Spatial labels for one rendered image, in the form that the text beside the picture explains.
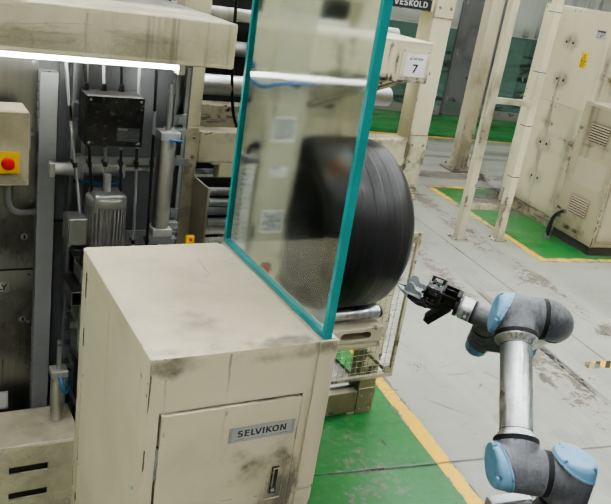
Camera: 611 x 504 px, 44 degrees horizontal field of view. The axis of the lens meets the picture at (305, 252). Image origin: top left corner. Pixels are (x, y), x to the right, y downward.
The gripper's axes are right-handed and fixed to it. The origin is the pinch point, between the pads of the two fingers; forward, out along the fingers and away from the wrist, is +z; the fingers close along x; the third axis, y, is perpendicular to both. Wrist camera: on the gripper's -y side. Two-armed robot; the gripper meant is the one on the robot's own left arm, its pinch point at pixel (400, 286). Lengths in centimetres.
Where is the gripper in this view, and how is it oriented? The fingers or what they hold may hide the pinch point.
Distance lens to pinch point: 251.4
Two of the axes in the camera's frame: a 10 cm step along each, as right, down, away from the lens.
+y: 1.3, -7.4, -6.6
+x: -4.3, 5.6, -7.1
